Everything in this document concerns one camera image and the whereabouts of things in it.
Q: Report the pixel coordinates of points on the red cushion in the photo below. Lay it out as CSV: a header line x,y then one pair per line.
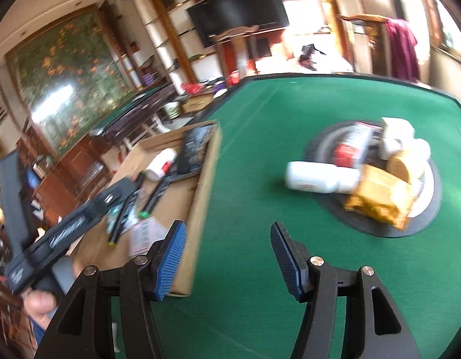
x,y
235,76

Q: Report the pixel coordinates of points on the round table control panel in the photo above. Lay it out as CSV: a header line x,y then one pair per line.
x,y
428,194

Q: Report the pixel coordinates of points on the plain white box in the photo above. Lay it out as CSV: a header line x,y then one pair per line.
x,y
398,128

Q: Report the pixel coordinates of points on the large white bottle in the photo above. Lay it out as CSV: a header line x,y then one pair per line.
x,y
316,177

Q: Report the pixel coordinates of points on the white bucket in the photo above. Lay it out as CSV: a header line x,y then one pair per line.
x,y
174,109

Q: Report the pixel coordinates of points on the maroon cloth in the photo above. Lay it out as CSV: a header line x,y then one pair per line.
x,y
402,52

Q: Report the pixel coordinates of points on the folding mahjong table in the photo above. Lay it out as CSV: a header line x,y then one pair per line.
x,y
140,106

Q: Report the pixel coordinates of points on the white pink printed box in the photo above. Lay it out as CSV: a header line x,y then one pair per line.
x,y
144,233

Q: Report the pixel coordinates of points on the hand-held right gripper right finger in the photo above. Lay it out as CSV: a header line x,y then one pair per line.
x,y
286,260

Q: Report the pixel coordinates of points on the white bottle green label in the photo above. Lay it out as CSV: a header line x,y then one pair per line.
x,y
421,151

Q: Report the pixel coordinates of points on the black snack packet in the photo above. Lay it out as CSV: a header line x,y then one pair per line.
x,y
195,149

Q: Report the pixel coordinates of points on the white bottle red cap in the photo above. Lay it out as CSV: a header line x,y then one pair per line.
x,y
157,166

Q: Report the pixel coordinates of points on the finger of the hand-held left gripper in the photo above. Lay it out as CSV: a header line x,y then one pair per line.
x,y
114,196

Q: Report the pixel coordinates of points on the black marker yellow caps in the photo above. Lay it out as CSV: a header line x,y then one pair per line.
x,y
120,220

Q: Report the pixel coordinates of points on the yellow roll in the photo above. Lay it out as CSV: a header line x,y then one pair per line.
x,y
402,166

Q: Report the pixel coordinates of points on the person's left hand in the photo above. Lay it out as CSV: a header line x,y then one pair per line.
x,y
39,304

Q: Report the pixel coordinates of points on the low wooden coffee table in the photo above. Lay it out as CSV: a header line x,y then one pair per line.
x,y
198,103

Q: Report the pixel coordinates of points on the light wooden chair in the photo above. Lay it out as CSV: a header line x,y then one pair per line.
x,y
361,18

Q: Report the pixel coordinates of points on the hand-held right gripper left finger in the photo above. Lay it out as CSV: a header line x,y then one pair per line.
x,y
172,260

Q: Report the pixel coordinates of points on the red plastic bag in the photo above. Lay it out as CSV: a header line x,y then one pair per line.
x,y
193,88

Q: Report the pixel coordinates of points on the red grey box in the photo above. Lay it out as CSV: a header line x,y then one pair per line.
x,y
353,144

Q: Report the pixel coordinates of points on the dark clothes pile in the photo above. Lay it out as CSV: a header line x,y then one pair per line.
x,y
307,54

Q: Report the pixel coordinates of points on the purple bottles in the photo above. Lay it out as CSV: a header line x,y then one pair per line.
x,y
150,78

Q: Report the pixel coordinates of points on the dark wooden chair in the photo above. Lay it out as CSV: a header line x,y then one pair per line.
x,y
234,31

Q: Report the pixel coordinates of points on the large floral painting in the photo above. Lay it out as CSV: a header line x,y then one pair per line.
x,y
65,82

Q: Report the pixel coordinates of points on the yellow snack packet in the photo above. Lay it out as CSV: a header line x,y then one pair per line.
x,y
380,198

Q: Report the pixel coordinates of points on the cardboard box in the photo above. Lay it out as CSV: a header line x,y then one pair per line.
x,y
178,209

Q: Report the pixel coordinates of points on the black television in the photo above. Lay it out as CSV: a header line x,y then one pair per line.
x,y
238,15

